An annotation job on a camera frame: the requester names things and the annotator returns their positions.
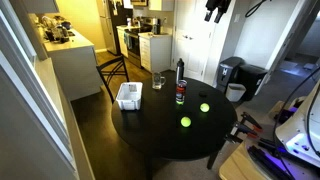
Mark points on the white upper wall cabinets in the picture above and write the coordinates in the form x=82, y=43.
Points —
x=40, y=5

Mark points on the clear glass mug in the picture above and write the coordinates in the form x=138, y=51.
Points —
x=156, y=81

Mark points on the steel pot on counter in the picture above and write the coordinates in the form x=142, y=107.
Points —
x=156, y=26

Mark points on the small white waste bin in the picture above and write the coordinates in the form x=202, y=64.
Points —
x=235, y=92

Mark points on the wooden robot mounting platform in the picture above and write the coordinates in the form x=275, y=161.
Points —
x=236, y=165

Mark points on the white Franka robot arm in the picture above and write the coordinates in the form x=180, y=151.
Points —
x=300, y=133

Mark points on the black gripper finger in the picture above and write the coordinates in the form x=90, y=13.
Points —
x=222, y=9
x=210, y=9

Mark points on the white kitchen counter unit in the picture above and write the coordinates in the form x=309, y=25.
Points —
x=75, y=66

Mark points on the dark metal water bottle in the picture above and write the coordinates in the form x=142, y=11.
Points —
x=180, y=71

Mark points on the black steel oven stove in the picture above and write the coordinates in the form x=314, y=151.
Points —
x=135, y=46

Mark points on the narrow white base cabinet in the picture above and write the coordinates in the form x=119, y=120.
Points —
x=122, y=41

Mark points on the white plastic bin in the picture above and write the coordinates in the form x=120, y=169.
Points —
x=128, y=100

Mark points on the dark countertop kitchen appliances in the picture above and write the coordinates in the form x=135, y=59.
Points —
x=59, y=33

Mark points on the white panel door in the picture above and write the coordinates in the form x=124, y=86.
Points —
x=191, y=36

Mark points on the white wall light switch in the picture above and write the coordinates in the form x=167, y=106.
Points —
x=237, y=18

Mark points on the white drawer cabinet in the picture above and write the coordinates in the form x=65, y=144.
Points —
x=155, y=53

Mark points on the black metal dining chair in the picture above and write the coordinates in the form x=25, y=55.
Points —
x=115, y=70

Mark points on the yellow-green Penn tennis ball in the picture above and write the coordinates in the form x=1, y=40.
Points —
x=185, y=121
x=204, y=107

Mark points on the black tall trash can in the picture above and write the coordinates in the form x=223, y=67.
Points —
x=252, y=78

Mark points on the dark steel refrigerator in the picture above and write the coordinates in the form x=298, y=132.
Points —
x=111, y=23

